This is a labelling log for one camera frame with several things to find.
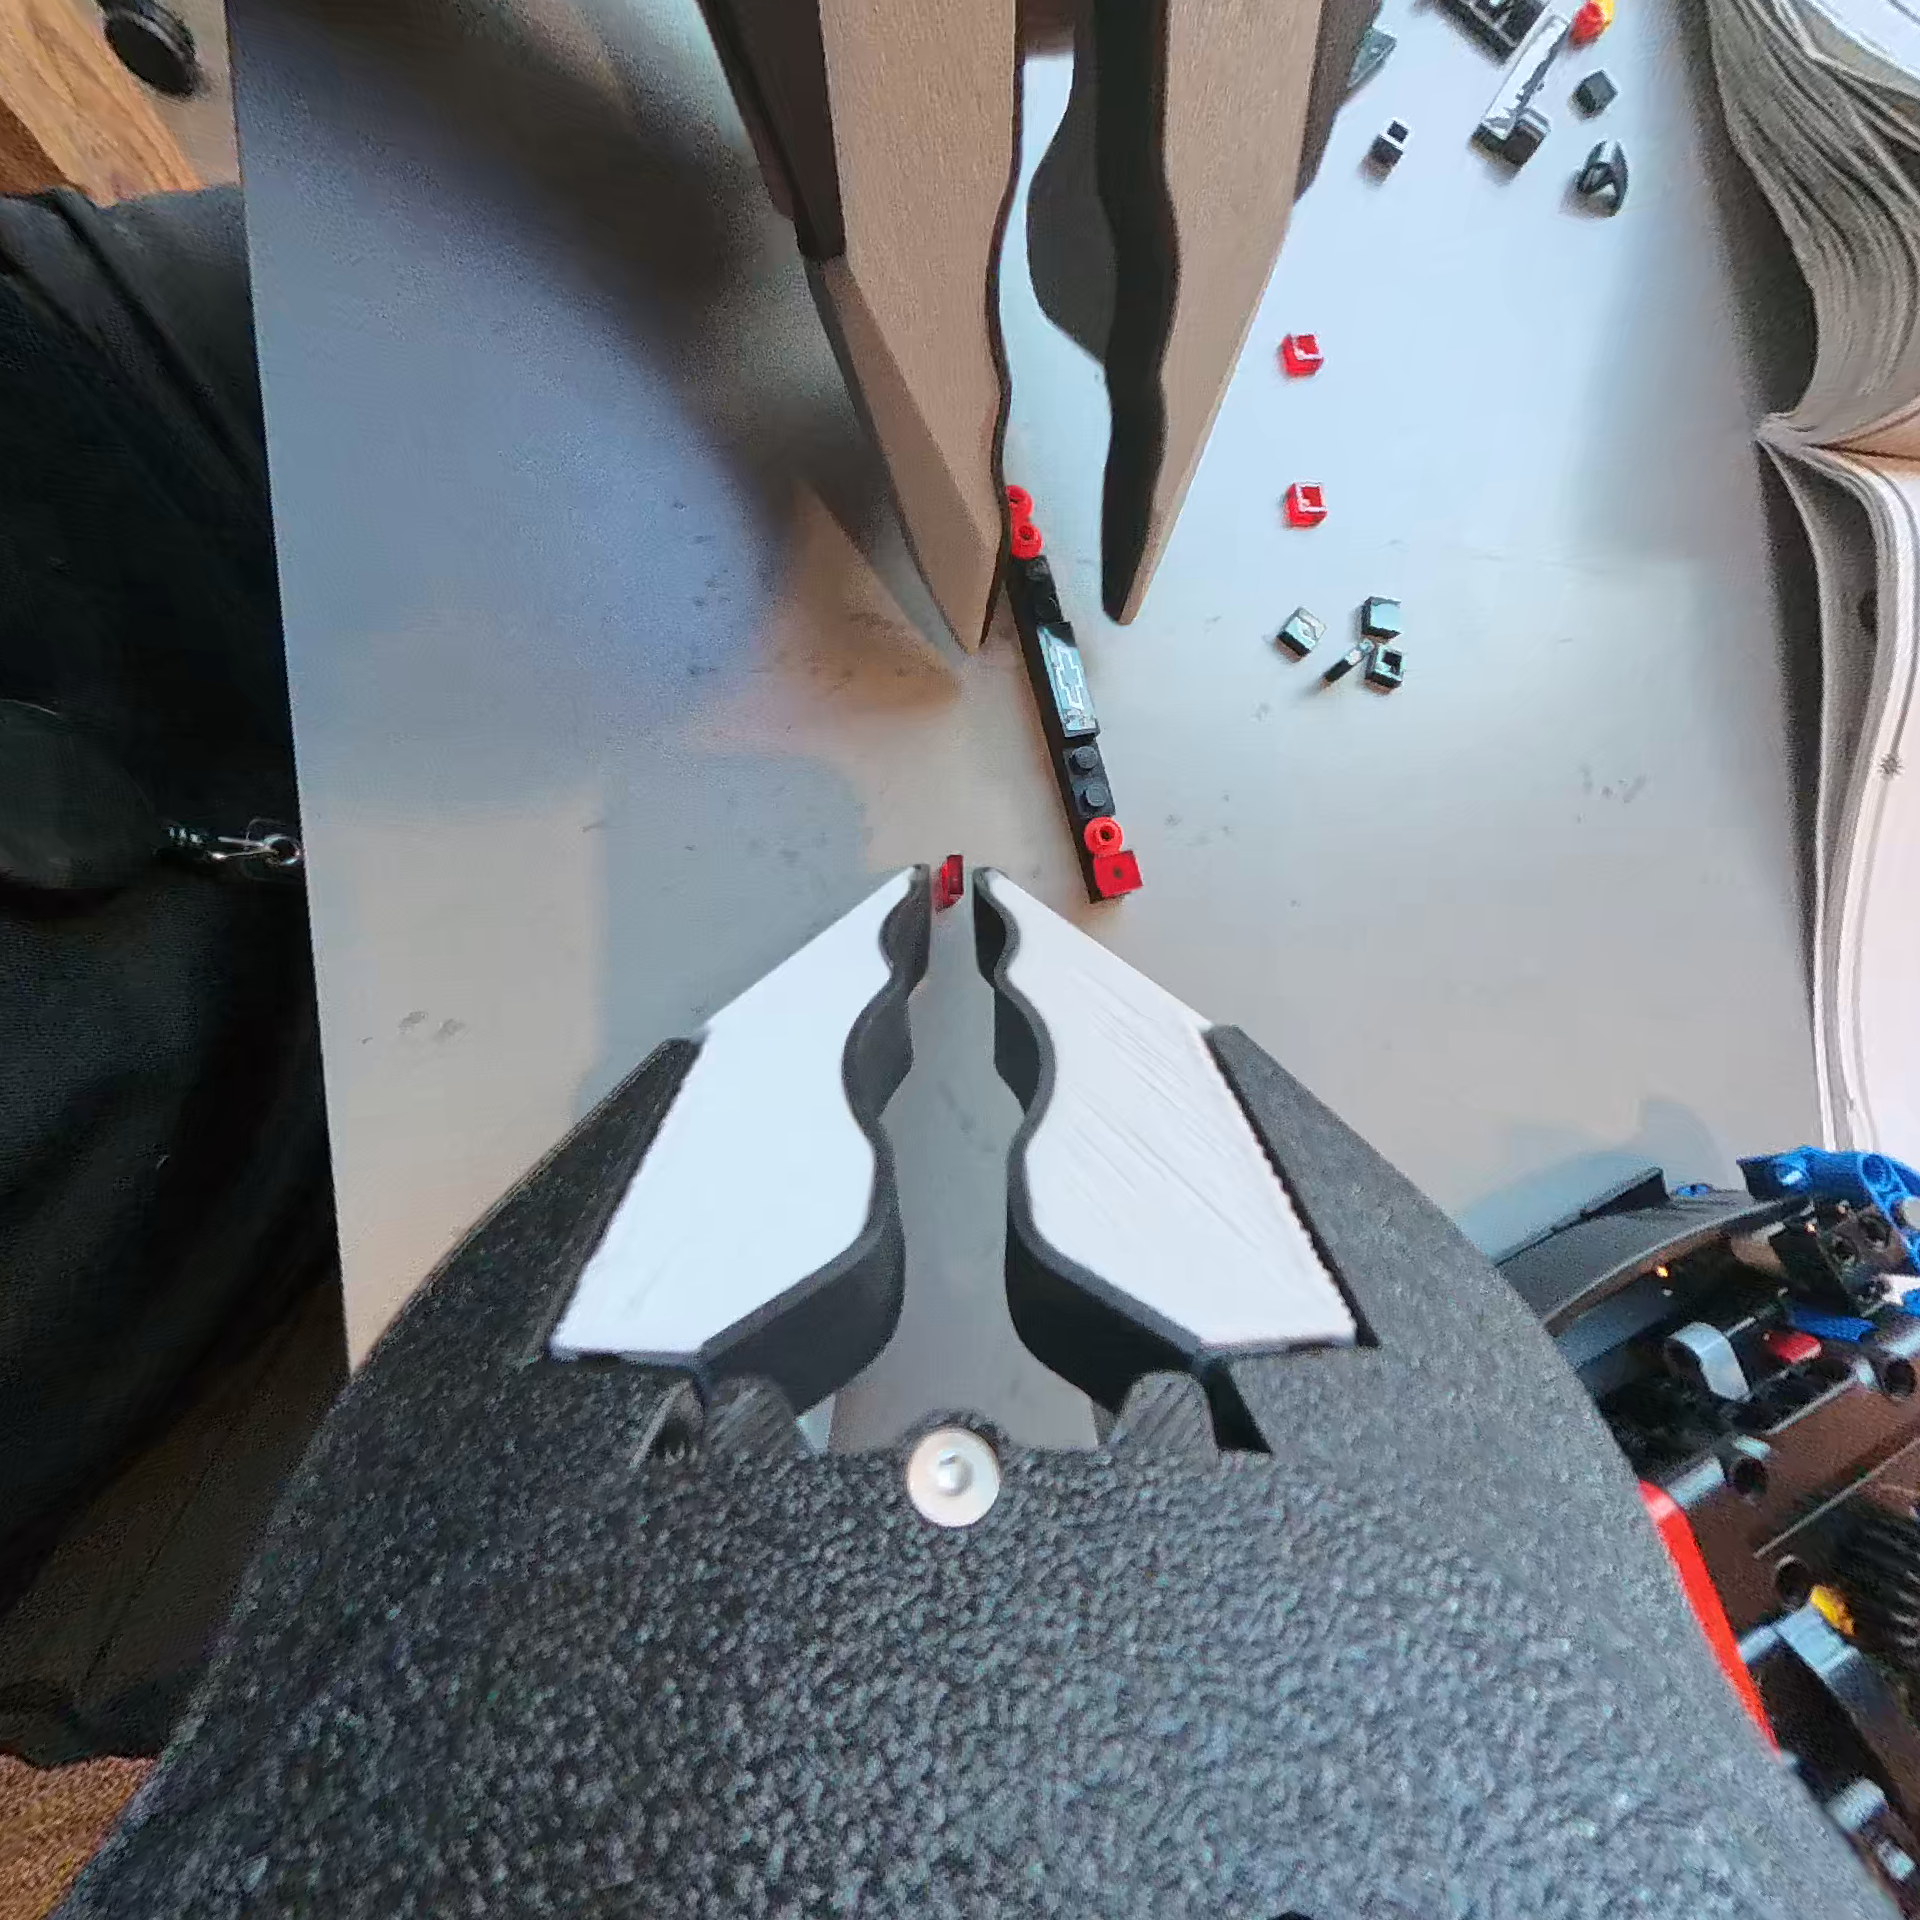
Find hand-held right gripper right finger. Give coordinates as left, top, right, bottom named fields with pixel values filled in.
left=971, top=870, right=1359, bottom=1420

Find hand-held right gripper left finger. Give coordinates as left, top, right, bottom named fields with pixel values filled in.
left=552, top=866, right=937, bottom=1412

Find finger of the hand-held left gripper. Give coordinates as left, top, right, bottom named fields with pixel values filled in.
left=1025, top=0, right=1330, bottom=627
left=810, top=0, right=1030, bottom=652

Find black brick strip red studs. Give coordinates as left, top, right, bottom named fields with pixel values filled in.
left=1001, top=484, right=1145, bottom=907

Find scattered loose toy brick parts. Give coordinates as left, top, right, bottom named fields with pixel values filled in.
left=1364, top=0, right=1638, bottom=220

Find blue red toy brick car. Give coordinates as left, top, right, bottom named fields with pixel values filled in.
left=1501, top=1148, right=1920, bottom=1920

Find open instruction booklet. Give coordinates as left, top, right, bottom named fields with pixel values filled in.
left=1702, top=0, right=1920, bottom=1158

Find person's black clothed legs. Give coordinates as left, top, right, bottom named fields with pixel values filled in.
left=0, top=187, right=355, bottom=1771

